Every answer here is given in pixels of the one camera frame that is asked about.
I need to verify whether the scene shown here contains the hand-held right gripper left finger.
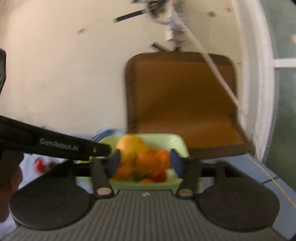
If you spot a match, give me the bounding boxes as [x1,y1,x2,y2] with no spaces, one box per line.
[67,149,122,199]

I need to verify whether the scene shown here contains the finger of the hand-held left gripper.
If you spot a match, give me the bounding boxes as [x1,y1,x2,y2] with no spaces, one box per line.
[90,141,112,159]

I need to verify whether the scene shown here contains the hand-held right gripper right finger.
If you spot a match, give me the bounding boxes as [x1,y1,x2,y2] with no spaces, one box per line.
[170,148,229,199]

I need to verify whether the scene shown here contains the orange tangerine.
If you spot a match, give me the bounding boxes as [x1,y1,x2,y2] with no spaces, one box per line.
[157,149,171,169]
[113,162,134,180]
[135,150,160,172]

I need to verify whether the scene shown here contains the red tomato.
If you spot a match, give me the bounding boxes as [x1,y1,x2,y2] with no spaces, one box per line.
[153,170,167,181]
[34,159,47,172]

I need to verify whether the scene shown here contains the large yellow grapefruit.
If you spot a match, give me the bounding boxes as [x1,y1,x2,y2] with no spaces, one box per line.
[115,135,149,163]

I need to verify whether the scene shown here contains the green tomato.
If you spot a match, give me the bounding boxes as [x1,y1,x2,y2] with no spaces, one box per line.
[132,170,145,181]

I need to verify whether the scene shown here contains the light green plastic basin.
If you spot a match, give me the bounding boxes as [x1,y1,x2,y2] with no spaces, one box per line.
[76,134,190,191]

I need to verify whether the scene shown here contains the person's left hand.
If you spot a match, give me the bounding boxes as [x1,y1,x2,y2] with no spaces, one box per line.
[0,161,24,223]

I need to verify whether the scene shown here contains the brown woven seat cushion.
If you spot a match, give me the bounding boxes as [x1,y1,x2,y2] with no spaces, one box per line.
[125,52,253,160]

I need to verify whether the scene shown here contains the blue striped bedsheet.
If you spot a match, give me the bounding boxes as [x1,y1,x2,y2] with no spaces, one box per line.
[0,126,296,241]

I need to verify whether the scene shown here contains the white cable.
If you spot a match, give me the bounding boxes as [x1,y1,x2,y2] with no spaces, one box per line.
[172,14,247,116]

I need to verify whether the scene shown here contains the white window frame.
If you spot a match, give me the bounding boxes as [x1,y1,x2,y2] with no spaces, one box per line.
[231,0,296,163]

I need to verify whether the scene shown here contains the white wall charger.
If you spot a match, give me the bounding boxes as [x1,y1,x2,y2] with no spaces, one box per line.
[162,16,185,43]

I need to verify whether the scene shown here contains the dark cord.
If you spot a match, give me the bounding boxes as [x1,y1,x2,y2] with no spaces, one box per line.
[113,9,146,24]

